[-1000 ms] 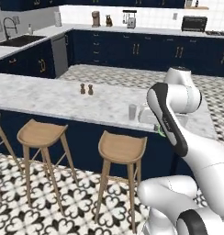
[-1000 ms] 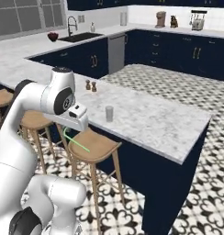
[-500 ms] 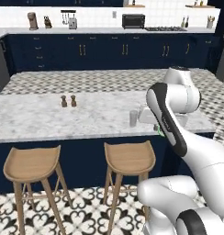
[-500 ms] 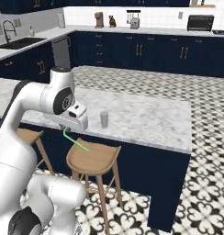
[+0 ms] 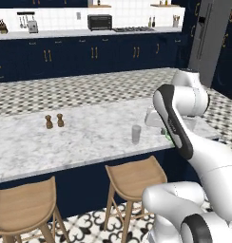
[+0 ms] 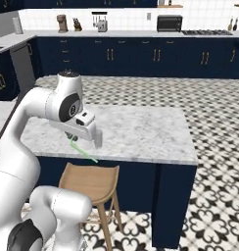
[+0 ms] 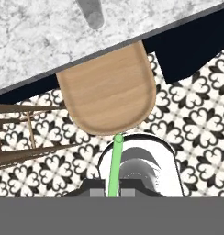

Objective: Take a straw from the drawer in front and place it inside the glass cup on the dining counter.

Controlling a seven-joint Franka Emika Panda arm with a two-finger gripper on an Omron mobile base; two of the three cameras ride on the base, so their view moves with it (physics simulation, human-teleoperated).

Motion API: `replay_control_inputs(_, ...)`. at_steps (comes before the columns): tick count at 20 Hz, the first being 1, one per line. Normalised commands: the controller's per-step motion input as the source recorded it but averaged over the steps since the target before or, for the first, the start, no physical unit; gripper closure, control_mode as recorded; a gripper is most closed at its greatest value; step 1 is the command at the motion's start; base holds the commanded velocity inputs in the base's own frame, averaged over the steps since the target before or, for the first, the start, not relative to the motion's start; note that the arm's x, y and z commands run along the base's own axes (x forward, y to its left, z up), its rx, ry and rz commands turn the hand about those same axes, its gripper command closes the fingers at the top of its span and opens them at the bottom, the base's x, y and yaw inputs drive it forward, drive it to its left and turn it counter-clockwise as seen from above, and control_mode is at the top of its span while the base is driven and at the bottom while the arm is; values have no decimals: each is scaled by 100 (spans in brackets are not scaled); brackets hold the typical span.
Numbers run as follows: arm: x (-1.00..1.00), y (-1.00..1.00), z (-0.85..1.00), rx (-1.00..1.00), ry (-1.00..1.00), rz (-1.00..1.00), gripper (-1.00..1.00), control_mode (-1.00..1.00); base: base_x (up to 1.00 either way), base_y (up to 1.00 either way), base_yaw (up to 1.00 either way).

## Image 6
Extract navy corner cupboard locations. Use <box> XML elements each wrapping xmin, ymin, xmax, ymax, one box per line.
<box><xmin>0</xmin><ymin>48</ymin><xmax>21</xmax><ymax>101</ymax></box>

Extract black hob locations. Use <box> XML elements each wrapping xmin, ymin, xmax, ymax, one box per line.
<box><xmin>181</xmin><ymin>28</ymin><xmax>234</xmax><ymax>36</ymax></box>

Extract dark brown figurine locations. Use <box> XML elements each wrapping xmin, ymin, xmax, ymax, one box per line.
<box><xmin>72</xmin><ymin>17</ymin><xmax>83</xmax><ymax>32</ymax></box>

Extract navy dining counter base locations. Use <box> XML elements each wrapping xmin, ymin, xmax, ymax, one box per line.
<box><xmin>35</xmin><ymin>155</ymin><xmax>198</xmax><ymax>250</ymax></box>

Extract rail with hanging tools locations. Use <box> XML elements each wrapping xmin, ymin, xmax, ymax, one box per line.
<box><xmin>90</xmin><ymin>11</ymin><xmax>109</xmax><ymax>29</ymax></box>

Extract green straw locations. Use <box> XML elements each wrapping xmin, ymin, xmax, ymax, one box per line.
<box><xmin>70</xmin><ymin>136</ymin><xmax>99</xmax><ymax>164</ymax></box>

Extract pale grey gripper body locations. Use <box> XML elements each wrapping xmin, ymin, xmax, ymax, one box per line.
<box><xmin>48</xmin><ymin>119</ymin><xmax>100</xmax><ymax>143</ymax></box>

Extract navy cupboard run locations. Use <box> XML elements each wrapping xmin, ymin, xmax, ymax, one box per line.
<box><xmin>33</xmin><ymin>35</ymin><xmax>239</xmax><ymax>80</ymax></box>
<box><xmin>0</xmin><ymin>0</ymin><xmax>159</xmax><ymax>15</ymax></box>

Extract navy lower cupboard run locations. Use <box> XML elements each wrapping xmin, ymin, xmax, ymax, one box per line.
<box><xmin>33</xmin><ymin>35</ymin><xmax>239</xmax><ymax>80</ymax></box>

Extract grey dishwasher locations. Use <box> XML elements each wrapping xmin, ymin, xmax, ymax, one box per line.
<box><xmin>9</xmin><ymin>42</ymin><xmax>37</xmax><ymax>96</ymax></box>

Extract black toaster oven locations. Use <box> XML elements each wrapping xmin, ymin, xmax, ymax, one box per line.
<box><xmin>156</xmin><ymin>14</ymin><xmax>184</xmax><ymax>33</ymax></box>

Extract silver toaster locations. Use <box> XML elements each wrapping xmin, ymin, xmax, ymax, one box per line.
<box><xmin>97</xmin><ymin>19</ymin><xmax>109</xmax><ymax>33</ymax></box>

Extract navy upper cupboard run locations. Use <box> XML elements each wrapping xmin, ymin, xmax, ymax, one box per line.
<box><xmin>0</xmin><ymin>0</ymin><xmax>159</xmax><ymax>15</ymax></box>

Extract wooden stool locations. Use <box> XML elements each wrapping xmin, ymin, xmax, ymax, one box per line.
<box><xmin>58</xmin><ymin>162</ymin><xmax>123</xmax><ymax>251</ymax></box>

